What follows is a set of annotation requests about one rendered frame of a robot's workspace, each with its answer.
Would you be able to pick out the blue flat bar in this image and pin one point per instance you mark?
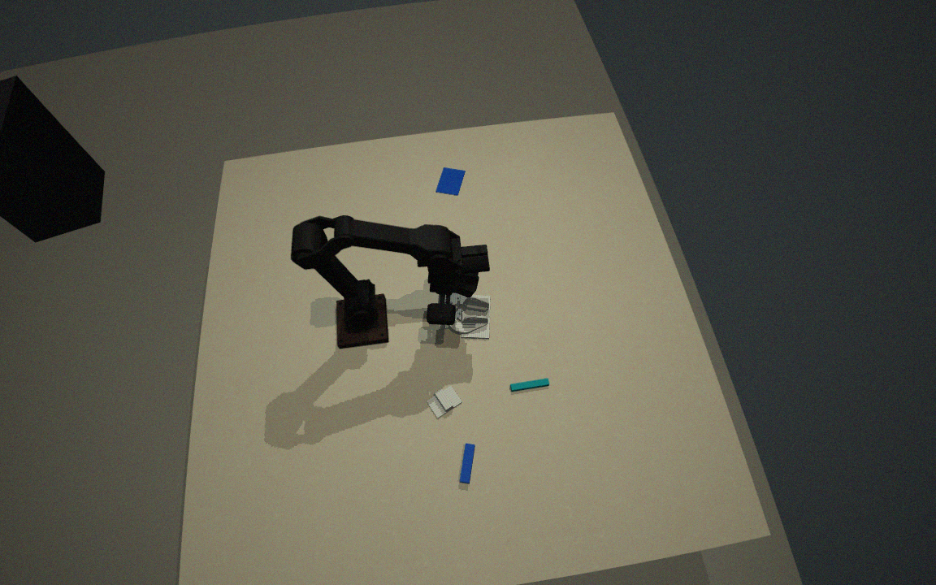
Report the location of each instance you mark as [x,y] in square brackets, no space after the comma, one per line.
[467,463]

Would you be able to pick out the teal flat bar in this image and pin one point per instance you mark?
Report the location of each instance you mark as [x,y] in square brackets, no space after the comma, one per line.
[529,384]

